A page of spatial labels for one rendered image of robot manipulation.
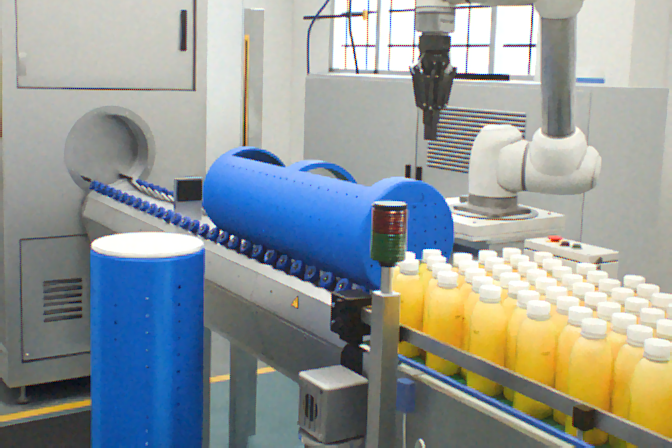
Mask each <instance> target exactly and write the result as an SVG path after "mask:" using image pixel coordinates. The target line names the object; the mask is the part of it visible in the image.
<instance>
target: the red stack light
mask: <svg viewBox="0 0 672 448"><path fill-rule="evenodd" d="M371 211H372V212H371V216H372V217H371V230H372V231H373V232H376V233H381V234H403V233H406V232H407V227H408V226H407V225H408V224H407V223H408V210H407V209H406V210H404V211H382V210H376V209H374V207H373V208H372V210H371Z"/></svg>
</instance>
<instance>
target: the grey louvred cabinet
mask: <svg viewBox="0 0 672 448"><path fill-rule="evenodd" d="M668 94H669V88H662V87H639V86H616V85H604V86H596V85H576V127H577V128H579V129H580V130H581V131H582V133H583V134H584V136H585V140H586V143H587V146H591V147H593V148H594V149H595V150H596V151H597V152H598V153H599V156H600V158H601V169H600V174H599V179H598V183H597V185H596V187H594V188H593V189H591V190H590V191H588V192H585V193H581V194H576V195H548V194H540V193H534V192H528V191H522V192H518V204H519V205H524V206H528V207H532V208H536V209H540V210H545V211H549V212H553V213H557V214H561V215H565V227H563V228H564V232H561V237H562V238H563V239H567V240H571V241H575V242H579V243H583V244H588V245H592V246H596V247H600V248H605V249H609V250H613V251H617V252H619V259H618V261H617V262H618V270H617V280H618V281H620V288H623V286H624V277H625V276H627V275H635V276H641V277H643V278H645V284H652V285H653V274H654V262H655V250H656V238H657V226H658V214H659V202H660V190H661V178H662V166H663V154H664V142H665V130H666V118H667V106H668ZM490 125H511V126H513V127H514V128H516V129H518V130H519V131H520V132H521V134H522V140H525V141H528V142H532V141H533V136H534V134H535V133H536V132H537V131H538V130H539V129H540V128H541V92H540V82H524V81H481V80H459V79H454V80H453V85H452V89H451V93H450V97H449V101H448V106H447V107H446V108H443V110H442V111H440V117H439V124H437V140H436V141H430V140H424V124H423V110H421V109H420V108H419V107H416V104H415V97H414V90H413V83H412V77H409V76H386V75H356V74H319V73H308V77H305V113H304V150H303V160H319V161H324V162H329V163H333V164H336V165H338V166H340V167H342V168H344V169H345V170H346V171H348V172H349V173H350V174H351V175H352V177H353V178H354V179H355V181H356V182H357V184H360V185H364V186H369V187H370V186H372V185H373V184H375V183H377V182H379V181H381V180H383V179H387V178H391V177H403V178H409V179H414V180H419V181H423V182H425V183H428V184H430V185H431V186H433V187H434V188H436V189H437V190H438V191H439V192H440V193H441V194H442V195H443V197H444V198H445V199H448V198H458V197H460V196H461V195H468V194H469V163H470V155H471V150H472V147H473V144H474V141H475V139H476V137H477V135H478V134H479V133H480V131H481V130H482V128H483V127H485V126H490Z"/></svg>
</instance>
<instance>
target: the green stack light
mask: <svg viewBox="0 0 672 448"><path fill-rule="evenodd" d="M370 244H371V245H370V259H371V260H374V261H378V262H386V263H397V262H403V261H405V260H406V249H407V232H406V233H403V234H381V233H376V232H373V231H371V237H370Z"/></svg>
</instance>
